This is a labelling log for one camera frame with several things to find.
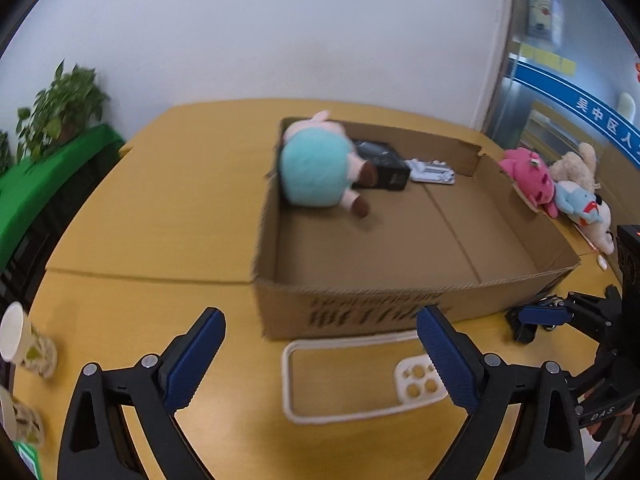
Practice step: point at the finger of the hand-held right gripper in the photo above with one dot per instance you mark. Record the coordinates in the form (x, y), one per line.
(542, 315)
(595, 302)

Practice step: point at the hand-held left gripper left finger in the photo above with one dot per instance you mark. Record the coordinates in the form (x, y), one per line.
(192, 360)

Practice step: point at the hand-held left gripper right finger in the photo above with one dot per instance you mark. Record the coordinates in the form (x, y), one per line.
(450, 360)

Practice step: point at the white phone case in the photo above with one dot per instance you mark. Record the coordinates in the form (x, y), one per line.
(287, 385)

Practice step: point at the large cardboard box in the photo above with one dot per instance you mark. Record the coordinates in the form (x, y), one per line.
(400, 240)

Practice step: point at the wooden desktop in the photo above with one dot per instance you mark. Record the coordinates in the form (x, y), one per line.
(175, 210)

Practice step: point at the white plush toy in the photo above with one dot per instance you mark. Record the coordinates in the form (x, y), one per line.
(602, 230)

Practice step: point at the blue plush toy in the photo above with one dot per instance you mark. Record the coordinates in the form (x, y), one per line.
(575, 200)

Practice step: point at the beige plush bear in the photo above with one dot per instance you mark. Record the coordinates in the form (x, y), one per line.
(575, 165)

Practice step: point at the pink plush toy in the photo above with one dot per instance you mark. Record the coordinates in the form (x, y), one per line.
(530, 177)

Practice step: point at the glass door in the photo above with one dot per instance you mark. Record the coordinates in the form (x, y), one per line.
(550, 125)

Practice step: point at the white plastic tray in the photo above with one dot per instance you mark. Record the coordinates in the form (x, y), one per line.
(430, 172)

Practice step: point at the green packet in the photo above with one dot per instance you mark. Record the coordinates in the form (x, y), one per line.
(27, 460)

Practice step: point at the black rectangular box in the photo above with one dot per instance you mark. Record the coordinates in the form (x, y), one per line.
(385, 172)

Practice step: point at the pink pig plush teal dress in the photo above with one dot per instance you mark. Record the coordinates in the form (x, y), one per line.
(312, 170)

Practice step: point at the green cloth covered shelf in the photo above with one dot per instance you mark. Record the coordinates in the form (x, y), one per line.
(50, 175)

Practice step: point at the yellow notice sticker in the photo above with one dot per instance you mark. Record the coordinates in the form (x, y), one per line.
(547, 59)

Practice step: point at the small potted green plant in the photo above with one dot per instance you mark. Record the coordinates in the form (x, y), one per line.
(5, 152)

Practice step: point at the large potted green plant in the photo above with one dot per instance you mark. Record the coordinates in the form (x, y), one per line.
(65, 105)

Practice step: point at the black frame rack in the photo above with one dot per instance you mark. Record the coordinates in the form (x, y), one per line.
(30, 245)

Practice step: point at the blue cartoon wall poster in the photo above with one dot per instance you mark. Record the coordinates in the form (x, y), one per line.
(542, 5)

